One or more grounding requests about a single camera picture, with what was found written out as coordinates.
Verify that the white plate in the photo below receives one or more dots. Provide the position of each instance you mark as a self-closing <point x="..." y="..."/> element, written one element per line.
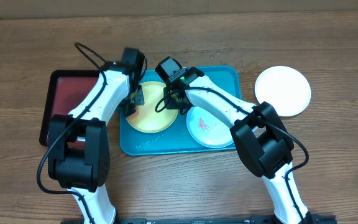
<point x="285" y="88"/>

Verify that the teal plastic serving tray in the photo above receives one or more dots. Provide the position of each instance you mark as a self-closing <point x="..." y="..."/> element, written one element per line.
<point x="176" y="138"/>

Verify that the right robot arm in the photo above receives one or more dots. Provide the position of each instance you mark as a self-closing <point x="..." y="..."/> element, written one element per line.
<point x="262" y="142"/>

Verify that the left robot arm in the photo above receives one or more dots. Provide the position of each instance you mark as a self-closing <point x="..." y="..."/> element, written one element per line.
<point x="78" y="152"/>

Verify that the green and orange sponge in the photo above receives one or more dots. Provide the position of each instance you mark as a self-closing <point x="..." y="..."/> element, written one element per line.
<point x="132" y="116"/>

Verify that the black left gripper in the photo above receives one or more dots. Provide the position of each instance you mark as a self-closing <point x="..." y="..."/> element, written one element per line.
<point x="137" y="101"/>

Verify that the light blue plate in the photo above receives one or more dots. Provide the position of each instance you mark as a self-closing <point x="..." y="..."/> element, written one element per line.
<point x="207" y="130"/>

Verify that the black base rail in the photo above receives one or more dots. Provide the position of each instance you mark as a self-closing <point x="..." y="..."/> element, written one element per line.
<point x="255" y="219"/>

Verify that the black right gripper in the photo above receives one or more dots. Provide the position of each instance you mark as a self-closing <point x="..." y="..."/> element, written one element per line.
<point x="169" y="102"/>

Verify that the dark red rectangular tray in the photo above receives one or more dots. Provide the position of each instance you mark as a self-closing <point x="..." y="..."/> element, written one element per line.
<point x="66" y="90"/>

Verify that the green-rimmed plate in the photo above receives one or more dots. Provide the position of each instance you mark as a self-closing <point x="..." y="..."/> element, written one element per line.
<point x="148" y="120"/>

